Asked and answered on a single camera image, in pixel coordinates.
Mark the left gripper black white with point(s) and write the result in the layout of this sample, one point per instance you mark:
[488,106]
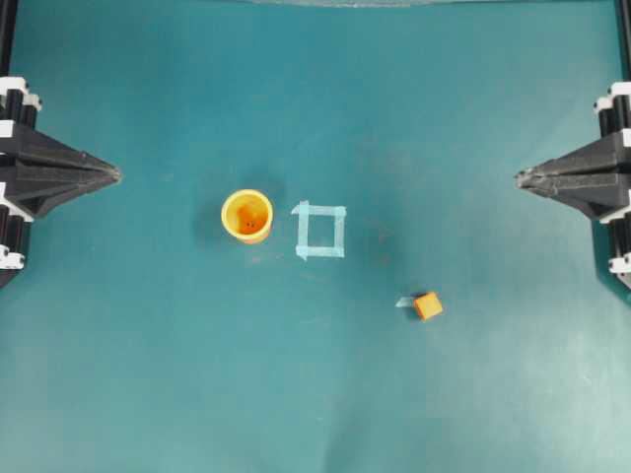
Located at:
[28,196]

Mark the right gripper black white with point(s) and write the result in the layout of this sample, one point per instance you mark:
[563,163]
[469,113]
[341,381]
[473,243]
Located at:
[595,179]

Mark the orange cube block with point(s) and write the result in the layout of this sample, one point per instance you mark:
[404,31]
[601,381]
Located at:
[428,305]

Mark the yellow orange plastic cup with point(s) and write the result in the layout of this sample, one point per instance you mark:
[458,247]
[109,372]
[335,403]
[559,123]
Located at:
[247,215]

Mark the small light blue tape piece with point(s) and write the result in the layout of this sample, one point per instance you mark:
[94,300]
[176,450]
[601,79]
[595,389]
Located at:
[406,302]

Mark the light blue tape square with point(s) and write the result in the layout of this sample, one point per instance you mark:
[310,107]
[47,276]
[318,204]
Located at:
[304,210]

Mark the black left frame rail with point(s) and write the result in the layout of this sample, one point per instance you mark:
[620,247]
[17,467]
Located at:
[8,16]

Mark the black frame rail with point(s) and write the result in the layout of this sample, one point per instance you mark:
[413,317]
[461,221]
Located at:
[8,16]
[624,31]

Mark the black right frame rail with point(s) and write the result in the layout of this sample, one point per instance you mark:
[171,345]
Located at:
[624,31]

